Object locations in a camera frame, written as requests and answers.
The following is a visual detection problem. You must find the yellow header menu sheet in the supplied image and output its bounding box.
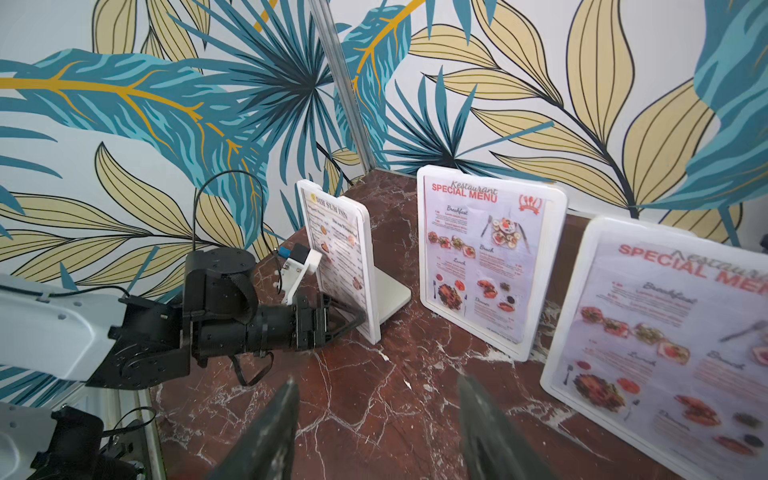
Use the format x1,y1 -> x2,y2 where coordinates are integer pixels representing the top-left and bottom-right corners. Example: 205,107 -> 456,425
302,188 -> 367,309

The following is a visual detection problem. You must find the pink menu sheet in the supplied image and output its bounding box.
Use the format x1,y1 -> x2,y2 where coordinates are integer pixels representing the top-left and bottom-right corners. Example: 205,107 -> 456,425
421,172 -> 546,345

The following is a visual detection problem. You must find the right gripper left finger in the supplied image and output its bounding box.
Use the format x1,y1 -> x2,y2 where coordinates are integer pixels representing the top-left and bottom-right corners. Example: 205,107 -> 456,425
206,378 -> 300,480

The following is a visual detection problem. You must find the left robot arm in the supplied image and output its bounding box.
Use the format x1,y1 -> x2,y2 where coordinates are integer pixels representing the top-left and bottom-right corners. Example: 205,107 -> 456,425
1,247 -> 366,479

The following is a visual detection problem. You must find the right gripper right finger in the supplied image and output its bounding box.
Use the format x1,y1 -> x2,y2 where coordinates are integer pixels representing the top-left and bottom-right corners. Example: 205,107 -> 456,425
457,376 -> 555,480

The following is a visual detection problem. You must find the restaurant special menu sheet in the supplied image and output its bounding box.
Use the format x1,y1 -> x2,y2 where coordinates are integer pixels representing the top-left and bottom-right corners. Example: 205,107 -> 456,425
555,239 -> 768,475

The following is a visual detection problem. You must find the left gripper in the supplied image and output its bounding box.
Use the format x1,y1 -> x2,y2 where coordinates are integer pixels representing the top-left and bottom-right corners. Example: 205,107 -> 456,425
293,296 -> 366,351

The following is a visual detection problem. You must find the white menu rack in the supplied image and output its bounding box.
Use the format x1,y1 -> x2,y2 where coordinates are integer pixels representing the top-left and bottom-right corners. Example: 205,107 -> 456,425
417,166 -> 568,362
539,214 -> 768,480
297,180 -> 411,345

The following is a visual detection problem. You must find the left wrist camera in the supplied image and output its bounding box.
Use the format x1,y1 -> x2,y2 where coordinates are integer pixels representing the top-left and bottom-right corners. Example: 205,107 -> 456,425
277,244 -> 323,305

